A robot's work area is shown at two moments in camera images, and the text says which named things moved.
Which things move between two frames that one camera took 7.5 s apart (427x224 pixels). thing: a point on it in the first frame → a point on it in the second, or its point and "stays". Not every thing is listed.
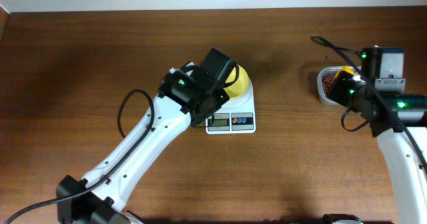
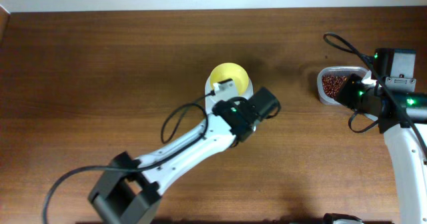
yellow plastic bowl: [237, 88] stays
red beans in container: [327, 81] stays
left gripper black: [219, 98] → [253, 126]
